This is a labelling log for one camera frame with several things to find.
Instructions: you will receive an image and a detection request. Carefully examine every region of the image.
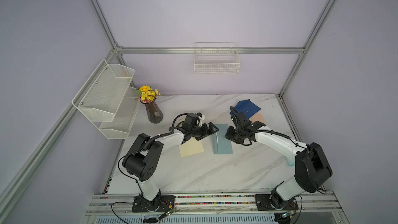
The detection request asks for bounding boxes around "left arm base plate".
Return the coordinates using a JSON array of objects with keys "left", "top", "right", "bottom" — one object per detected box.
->
[{"left": 132, "top": 195, "right": 176, "bottom": 213}]

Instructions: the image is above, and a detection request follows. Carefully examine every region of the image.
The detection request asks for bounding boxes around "teal envelope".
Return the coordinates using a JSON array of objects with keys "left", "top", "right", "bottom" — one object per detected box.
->
[{"left": 211, "top": 124, "right": 233, "bottom": 155}]

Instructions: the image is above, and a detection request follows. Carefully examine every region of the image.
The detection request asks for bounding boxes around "white wire wall basket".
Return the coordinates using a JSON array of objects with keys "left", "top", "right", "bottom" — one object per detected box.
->
[{"left": 194, "top": 42, "right": 240, "bottom": 75}]

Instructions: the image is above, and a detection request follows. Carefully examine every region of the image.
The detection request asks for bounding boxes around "aluminium front rail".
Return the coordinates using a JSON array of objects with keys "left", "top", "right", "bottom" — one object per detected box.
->
[{"left": 83, "top": 191, "right": 349, "bottom": 224}]

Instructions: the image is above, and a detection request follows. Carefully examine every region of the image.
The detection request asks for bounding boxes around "yellow flower bouquet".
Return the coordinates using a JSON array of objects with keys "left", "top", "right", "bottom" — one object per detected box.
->
[{"left": 134, "top": 86, "right": 161, "bottom": 104}]

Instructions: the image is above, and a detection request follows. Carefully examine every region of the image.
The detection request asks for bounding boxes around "small light blue object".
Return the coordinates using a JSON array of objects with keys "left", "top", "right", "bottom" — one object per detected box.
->
[{"left": 286, "top": 157, "right": 294, "bottom": 167}]

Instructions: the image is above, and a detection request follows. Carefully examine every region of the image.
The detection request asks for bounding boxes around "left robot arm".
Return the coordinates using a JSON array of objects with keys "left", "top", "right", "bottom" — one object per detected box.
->
[{"left": 120, "top": 113, "right": 219, "bottom": 204}]

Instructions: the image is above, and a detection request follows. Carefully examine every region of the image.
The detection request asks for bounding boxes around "peach paper sheet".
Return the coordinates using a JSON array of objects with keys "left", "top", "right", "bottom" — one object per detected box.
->
[{"left": 249, "top": 112, "right": 265, "bottom": 123}]

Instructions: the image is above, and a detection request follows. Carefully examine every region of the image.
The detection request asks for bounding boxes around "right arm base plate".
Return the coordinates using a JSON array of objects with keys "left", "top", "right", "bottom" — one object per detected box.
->
[{"left": 255, "top": 194, "right": 299, "bottom": 211}]

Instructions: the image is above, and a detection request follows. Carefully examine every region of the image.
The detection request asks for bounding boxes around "dark glass vase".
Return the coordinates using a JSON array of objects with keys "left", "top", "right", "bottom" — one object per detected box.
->
[{"left": 145, "top": 101, "right": 163, "bottom": 124}]

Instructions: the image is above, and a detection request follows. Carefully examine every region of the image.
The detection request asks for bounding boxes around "white mesh two-tier shelf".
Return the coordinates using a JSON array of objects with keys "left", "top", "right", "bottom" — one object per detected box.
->
[{"left": 72, "top": 60, "right": 140, "bottom": 140}]

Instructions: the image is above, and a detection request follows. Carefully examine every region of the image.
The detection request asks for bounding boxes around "dark blue envelope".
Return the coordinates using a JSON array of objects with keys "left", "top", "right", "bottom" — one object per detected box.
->
[{"left": 234, "top": 100, "right": 261, "bottom": 119}]

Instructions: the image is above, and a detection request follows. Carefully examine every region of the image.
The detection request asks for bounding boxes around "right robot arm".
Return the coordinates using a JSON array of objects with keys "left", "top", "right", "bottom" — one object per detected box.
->
[{"left": 225, "top": 106, "right": 333, "bottom": 210}]

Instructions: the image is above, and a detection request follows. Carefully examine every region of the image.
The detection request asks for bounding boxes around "cream paper sheet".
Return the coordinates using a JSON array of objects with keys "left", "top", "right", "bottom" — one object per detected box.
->
[{"left": 179, "top": 138, "right": 204, "bottom": 158}]

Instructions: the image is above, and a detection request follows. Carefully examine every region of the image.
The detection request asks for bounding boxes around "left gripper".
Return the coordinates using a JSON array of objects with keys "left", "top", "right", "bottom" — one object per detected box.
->
[{"left": 190, "top": 122, "right": 218, "bottom": 141}]

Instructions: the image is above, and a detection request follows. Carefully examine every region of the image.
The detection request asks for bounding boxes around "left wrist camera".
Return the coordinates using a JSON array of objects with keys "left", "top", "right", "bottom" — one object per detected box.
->
[{"left": 197, "top": 113, "right": 205, "bottom": 127}]

